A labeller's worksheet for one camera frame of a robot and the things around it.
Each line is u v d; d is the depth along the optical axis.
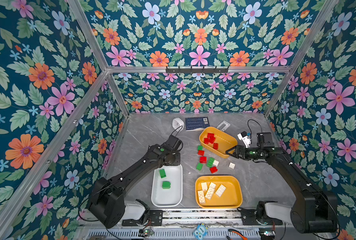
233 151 0.77
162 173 0.87
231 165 0.91
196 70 0.92
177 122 1.04
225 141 1.03
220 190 0.80
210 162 0.93
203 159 0.91
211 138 1.04
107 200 0.40
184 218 0.75
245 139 0.75
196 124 1.11
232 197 0.81
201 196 0.79
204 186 0.82
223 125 1.11
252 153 0.70
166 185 0.84
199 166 0.91
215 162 0.93
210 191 0.81
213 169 0.91
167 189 0.82
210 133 1.05
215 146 0.99
